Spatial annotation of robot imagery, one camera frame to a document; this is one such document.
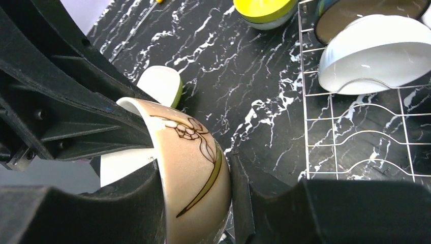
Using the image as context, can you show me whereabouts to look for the white round bowl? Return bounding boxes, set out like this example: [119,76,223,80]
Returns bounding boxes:
[318,15,430,95]

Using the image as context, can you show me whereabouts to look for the beige floral bowl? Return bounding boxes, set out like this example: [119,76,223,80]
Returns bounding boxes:
[101,97,232,243]

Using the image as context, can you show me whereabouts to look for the white square bowl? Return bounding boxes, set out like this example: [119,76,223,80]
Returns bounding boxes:
[137,66,183,108]

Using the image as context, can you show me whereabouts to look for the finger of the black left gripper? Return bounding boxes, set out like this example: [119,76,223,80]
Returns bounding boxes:
[1,1,152,170]

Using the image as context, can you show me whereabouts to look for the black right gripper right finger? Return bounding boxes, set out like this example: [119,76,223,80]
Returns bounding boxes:
[230,155,430,243]

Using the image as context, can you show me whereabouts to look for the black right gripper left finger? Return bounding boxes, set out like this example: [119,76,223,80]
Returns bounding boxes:
[1,161,166,243]

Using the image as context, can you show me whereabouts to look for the stainless steel dish rack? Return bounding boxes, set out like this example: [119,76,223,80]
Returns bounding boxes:
[298,1,430,188]

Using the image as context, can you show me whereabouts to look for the yellow bowl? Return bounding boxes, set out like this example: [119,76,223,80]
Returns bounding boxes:
[233,0,298,30]

